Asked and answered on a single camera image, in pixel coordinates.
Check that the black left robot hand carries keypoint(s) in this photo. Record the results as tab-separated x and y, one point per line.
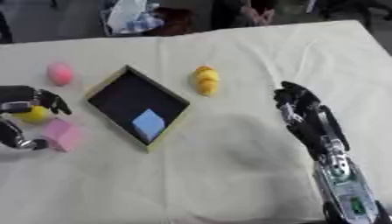
20	96

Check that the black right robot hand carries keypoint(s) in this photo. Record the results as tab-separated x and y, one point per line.
300	110

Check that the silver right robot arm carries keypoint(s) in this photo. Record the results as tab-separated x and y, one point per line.
347	189

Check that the tan box with black inside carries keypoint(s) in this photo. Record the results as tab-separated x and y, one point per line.
137	107

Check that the yellow ball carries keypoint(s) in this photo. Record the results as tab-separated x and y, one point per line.
33	114

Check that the pink egg-shaped toy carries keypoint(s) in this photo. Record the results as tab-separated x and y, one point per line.
60	73

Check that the pink cube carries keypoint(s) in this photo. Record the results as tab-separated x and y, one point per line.
63	134

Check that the yellow duck toy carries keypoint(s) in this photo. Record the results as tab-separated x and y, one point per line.
207	80

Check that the person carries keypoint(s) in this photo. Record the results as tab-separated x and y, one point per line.
250	11

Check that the light blue cube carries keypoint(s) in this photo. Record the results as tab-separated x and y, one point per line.
148	124

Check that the white plastic bag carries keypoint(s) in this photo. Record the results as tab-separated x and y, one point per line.
128	16

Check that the dark brown bag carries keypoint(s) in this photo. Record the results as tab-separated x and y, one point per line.
173	22

